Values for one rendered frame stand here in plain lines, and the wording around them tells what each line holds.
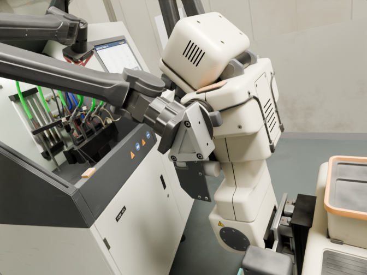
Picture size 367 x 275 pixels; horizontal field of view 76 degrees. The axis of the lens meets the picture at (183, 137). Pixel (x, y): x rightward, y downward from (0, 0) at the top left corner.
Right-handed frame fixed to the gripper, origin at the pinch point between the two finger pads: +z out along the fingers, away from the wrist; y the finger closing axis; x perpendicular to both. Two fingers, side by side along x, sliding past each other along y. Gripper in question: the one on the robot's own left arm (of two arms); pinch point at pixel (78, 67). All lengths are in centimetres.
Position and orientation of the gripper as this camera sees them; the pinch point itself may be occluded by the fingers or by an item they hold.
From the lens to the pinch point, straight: 106.1
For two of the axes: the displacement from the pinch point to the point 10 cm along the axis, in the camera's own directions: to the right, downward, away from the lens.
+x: 8.6, 5.0, 0.3
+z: -3.4, 5.3, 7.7
